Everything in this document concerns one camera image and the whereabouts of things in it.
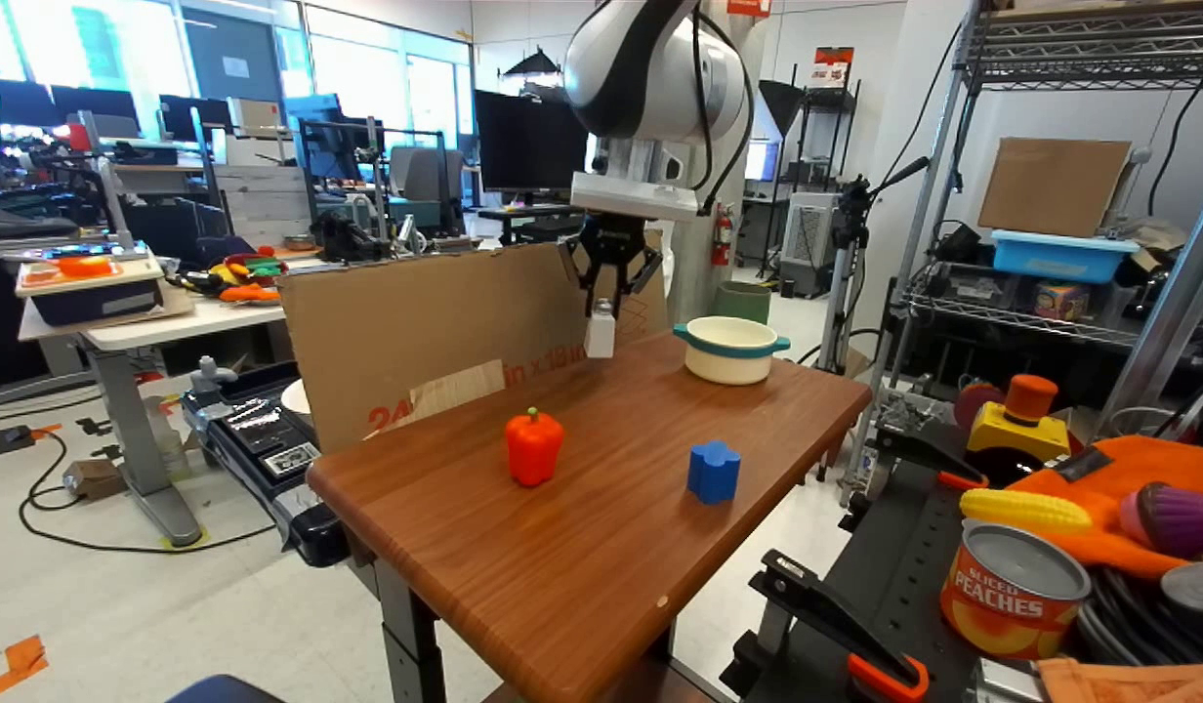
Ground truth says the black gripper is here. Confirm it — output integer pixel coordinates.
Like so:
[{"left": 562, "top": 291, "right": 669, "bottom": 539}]
[{"left": 566, "top": 210, "right": 669, "bottom": 323}]

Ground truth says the white salt cellar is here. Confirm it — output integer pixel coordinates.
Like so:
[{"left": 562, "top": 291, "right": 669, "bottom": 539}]
[{"left": 580, "top": 296, "right": 619, "bottom": 365}]

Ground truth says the cream bowl teal rim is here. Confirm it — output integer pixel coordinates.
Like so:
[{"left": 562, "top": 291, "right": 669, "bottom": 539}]
[{"left": 669, "top": 311, "right": 791, "bottom": 389}]

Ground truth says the red fire extinguisher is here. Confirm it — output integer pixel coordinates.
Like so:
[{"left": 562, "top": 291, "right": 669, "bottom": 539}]
[{"left": 708, "top": 203, "right": 736, "bottom": 274}]

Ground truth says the black monitor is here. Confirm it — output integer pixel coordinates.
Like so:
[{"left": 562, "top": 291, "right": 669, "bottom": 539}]
[{"left": 469, "top": 87, "right": 592, "bottom": 201}]

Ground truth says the orange toy bell pepper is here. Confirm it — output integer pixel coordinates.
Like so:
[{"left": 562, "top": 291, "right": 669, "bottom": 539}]
[{"left": 501, "top": 401, "right": 571, "bottom": 491}]

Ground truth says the brown cardboard sheet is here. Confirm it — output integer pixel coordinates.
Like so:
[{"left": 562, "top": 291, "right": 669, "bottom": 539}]
[{"left": 277, "top": 237, "right": 670, "bottom": 457}]

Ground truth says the blue block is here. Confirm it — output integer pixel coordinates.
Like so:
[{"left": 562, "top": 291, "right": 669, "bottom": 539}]
[{"left": 683, "top": 436, "right": 745, "bottom": 507}]

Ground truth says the colourful toy pile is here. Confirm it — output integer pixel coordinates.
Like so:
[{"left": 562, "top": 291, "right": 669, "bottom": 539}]
[{"left": 184, "top": 249, "right": 287, "bottom": 311}]

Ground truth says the black electronics box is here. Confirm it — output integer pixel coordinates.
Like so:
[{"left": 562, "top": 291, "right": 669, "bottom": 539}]
[{"left": 184, "top": 367, "right": 354, "bottom": 572}]

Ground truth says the black table leg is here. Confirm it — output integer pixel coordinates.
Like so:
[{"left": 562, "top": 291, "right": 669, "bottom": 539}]
[{"left": 364, "top": 556, "right": 453, "bottom": 703}]

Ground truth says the yellow toy with orange knob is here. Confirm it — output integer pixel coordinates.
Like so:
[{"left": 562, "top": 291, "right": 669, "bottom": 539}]
[{"left": 962, "top": 371, "right": 1075, "bottom": 469}]

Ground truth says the blue plastic bin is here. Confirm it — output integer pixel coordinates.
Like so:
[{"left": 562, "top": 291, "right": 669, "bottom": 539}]
[{"left": 985, "top": 228, "right": 1139, "bottom": 291}]

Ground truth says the brown cardboard panel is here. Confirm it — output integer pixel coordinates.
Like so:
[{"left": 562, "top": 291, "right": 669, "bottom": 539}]
[{"left": 971, "top": 136, "right": 1137, "bottom": 241}]

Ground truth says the yellow banana toy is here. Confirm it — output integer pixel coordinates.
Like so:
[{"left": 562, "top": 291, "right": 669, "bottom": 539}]
[{"left": 958, "top": 485, "right": 1097, "bottom": 537}]

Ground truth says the white side desk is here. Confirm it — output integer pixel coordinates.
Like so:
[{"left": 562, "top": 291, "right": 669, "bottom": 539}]
[{"left": 10, "top": 287, "right": 294, "bottom": 550}]

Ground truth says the peaches tin can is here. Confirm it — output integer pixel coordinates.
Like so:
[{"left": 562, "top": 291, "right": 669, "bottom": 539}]
[{"left": 937, "top": 520, "right": 1097, "bottom": 664}]

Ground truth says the black white box orange lid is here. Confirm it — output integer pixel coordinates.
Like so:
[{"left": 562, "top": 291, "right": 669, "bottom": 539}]
[{"left": 10, "top": 245, "right": 167, "bottom": 330}]

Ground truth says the grey power adapter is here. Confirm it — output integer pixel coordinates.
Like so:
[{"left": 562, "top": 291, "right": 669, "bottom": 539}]
[{"left": 59, "top": 457, "right": 127, "bottom": 505}]

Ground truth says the blue chair seat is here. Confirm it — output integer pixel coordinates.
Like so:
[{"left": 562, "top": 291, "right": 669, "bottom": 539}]
[{"left": 164, "top": 672, "right": 287, "bottom": 703}]

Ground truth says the silver aluminium beam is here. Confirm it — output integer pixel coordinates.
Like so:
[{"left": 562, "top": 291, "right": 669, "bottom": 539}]
[{"left": 1097, "top": 168, "right": 1203, "bottom": 422}]

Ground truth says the orange cloth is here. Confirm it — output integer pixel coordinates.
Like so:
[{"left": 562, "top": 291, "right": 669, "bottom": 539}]
[{"left": 1002, "top": 432, "right": 1203, "bottom": 583}]

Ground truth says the purple toy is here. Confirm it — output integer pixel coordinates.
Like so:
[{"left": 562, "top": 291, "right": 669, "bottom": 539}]
[{"left": 1114, "top": 481, "right": 1203, "bottom": 561}]

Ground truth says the black plate stack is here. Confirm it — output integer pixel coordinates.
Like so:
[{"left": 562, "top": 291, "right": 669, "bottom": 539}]
[{"left": 1070, "top": 559, "right": 1203, "bottom": 672}]

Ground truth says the orange towel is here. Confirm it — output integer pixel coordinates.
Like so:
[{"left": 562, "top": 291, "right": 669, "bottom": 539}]
[{"left": 1027, "top": 652, "right": 1203, "bottom": 703}]

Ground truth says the orange floor tape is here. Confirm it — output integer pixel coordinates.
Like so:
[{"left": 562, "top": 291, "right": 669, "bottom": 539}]
[{"left": 0, "top": 634, "right": 52, "bottom": 703}]

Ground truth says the black camera on stand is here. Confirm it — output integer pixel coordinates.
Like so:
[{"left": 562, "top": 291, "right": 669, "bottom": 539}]
[{"left": 816, "top": 151, "right": 934, "bottom": 384}]

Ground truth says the black clamp orange handle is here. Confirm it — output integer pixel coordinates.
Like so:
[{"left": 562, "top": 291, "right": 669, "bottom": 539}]
[{"left": 748, "top": 548, "right": 934, "bottom": 703}]

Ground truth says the metal wire shelf rack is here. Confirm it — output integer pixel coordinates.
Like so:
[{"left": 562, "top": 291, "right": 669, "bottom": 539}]
[{"left": 870, "top": 0, "right": 1203, "bottom": 395}]

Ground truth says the black floor cable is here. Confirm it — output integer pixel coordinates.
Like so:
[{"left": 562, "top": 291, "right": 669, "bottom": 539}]
[{"left": 10, "top": 426, "right": 282, "bottom": 561}]

